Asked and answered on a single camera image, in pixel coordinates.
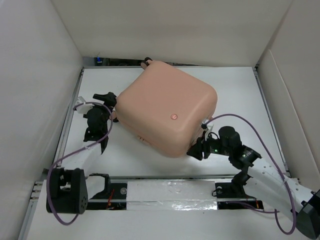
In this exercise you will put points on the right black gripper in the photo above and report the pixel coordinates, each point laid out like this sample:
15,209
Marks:
196,150

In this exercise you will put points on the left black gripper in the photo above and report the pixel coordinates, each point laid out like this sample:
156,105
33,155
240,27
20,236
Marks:
108,99

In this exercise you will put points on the pink suitcase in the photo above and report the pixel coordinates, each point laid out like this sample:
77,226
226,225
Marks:
165,107

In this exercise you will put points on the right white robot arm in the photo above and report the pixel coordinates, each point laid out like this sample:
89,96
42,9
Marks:
259,179

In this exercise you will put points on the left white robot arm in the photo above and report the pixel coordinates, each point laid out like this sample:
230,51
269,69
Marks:
70,183

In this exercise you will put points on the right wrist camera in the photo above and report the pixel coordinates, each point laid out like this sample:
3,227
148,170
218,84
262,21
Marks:
207,127

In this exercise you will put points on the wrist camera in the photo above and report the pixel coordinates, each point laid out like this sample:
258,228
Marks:
207,127
81,106

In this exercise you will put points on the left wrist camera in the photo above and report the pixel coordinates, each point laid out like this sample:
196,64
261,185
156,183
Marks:
81,106

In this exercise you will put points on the aluminium frame rail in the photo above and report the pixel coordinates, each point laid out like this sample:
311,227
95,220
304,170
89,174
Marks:
170,177

